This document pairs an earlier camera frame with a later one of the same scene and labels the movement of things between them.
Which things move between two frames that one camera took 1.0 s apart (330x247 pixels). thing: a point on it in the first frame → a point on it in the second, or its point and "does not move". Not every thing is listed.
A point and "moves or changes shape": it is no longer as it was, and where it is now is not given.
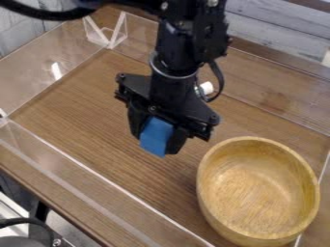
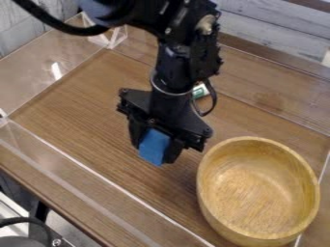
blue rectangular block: x=156 y=134 moves or changes shape
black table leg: x=42 y=211 does not move
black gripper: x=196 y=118 → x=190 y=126
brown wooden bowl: x=259 y=190 does not move
